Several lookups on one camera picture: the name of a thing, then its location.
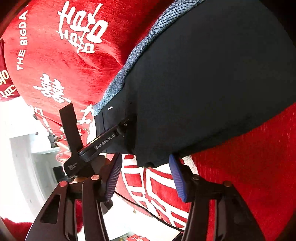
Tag black pants with blue trim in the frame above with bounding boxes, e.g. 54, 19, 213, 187
95, 1, 295, 167

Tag red blanket with white characters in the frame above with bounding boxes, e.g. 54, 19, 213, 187
1, 1, 295, 240

